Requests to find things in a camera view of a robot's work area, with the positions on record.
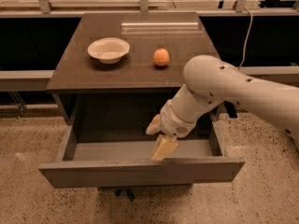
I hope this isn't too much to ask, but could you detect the white bowl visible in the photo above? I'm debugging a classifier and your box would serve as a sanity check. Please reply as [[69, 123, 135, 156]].
[[87, 37, 130, 64]]

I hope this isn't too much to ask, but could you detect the metal window railing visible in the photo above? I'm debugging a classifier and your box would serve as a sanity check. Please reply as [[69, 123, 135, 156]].
[[0, 0, 299, 17]]

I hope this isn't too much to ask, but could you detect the white cable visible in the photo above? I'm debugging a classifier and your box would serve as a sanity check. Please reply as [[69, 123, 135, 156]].
[[237, 7, 254, 72]]

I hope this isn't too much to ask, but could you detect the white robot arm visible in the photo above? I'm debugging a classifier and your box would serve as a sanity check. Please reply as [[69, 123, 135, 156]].
[[146, 55, 299, 161]]

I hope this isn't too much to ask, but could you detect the grey drawer cabinet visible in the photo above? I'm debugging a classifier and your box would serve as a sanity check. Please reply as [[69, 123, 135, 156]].
[[46, 11, 238, 189]]

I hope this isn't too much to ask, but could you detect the grey top drawer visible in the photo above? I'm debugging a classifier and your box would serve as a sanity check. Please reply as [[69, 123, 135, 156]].
[[38, 93, 247, 189]]

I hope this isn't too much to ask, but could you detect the orange fruit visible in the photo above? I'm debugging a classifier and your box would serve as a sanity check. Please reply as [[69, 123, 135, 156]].
[[153, 49, 170, 67]]

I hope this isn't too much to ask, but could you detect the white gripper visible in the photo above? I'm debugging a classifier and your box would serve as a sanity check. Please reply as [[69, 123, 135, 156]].
[[146, 99, 196, 161]]

